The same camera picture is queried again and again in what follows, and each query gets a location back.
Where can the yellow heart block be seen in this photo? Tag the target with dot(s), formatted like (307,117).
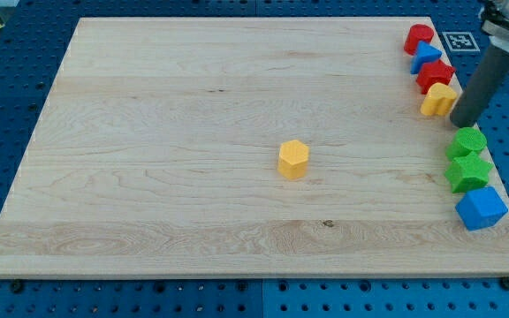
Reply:
(438,100)

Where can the red star block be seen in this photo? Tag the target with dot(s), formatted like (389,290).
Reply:
(434,72)

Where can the green star block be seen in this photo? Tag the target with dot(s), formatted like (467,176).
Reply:
(469,172)

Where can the wooden board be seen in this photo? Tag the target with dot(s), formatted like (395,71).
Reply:
(156,151)

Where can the yellow hexagon block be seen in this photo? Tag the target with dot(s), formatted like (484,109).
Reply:
(293,159)

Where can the blue triangle block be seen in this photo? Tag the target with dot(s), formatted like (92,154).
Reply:
(425,53)

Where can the red cylinder block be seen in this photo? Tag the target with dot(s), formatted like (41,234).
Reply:
(417,33)

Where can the green cylinder block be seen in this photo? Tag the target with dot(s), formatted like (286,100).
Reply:
(465,141)

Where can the blue cube block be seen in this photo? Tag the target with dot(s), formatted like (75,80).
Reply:
(481,208)

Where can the fiducial marker tag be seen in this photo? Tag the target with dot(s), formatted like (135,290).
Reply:
(460,41)

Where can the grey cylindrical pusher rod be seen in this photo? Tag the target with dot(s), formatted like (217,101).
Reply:
(482,86)

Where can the black bolt left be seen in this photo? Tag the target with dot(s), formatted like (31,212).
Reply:
(16,286)

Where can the black bolt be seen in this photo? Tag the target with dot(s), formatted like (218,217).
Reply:
(16,286)
(504,283)

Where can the black bolt right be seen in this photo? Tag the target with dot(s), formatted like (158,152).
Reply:
(504,283)

